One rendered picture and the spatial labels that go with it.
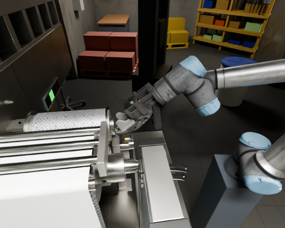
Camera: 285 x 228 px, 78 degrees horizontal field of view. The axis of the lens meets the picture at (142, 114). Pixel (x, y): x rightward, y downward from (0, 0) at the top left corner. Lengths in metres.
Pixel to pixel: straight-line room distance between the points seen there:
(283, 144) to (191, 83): 0.37
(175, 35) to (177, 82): 5.31
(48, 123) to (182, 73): 0.45
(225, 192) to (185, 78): 0.66
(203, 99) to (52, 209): 0.46
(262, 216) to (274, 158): 1.38
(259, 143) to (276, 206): 1.39
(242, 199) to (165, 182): 0.86
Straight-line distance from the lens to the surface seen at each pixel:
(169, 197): 0.27
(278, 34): 4.37
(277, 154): 0.76
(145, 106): 0.58
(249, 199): 1.13
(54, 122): 0.64
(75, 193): 0.30
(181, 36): 5.90
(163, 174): 0.28
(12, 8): 0.92
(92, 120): 0.60
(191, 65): 0.54
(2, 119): 0.72
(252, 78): 0.70
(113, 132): 0.63
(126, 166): 0.40
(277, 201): 2.27
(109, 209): 0.86
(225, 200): 1.09
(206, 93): 0.57
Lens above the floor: 1.67
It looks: 37 degrees down
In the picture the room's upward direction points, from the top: straight up
